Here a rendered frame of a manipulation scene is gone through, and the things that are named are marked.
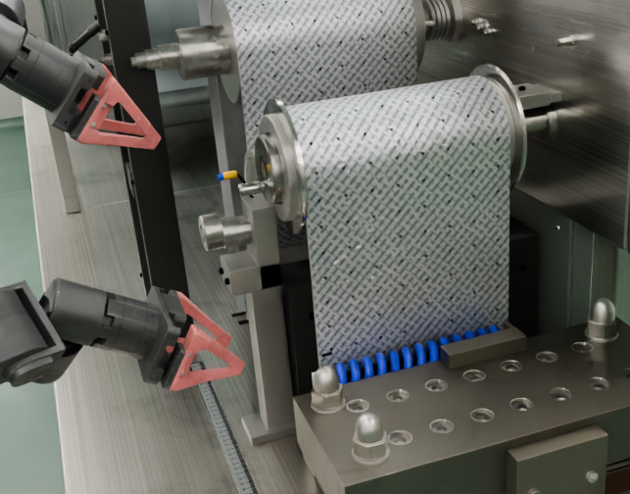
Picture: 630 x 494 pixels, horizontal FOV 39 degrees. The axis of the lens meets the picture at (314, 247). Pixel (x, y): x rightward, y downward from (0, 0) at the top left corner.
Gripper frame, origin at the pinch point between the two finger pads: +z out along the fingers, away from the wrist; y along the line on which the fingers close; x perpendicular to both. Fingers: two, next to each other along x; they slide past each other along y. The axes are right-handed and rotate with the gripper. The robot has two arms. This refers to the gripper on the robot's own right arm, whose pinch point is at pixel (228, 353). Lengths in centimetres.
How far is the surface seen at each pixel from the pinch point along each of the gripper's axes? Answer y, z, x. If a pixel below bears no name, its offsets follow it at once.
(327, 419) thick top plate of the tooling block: 9.4, 8.8, -0.1
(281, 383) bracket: -7.8, 11.5, -5.4
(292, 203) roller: -0.9, -0.1, 17.5
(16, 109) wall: -555, 23, -104
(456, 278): 0.2, 21.6, 15.9
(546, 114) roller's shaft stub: -4.8, 25.9, 36.5
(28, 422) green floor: -170, 23, -113
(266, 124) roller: -7.5, -3.7, 23.1
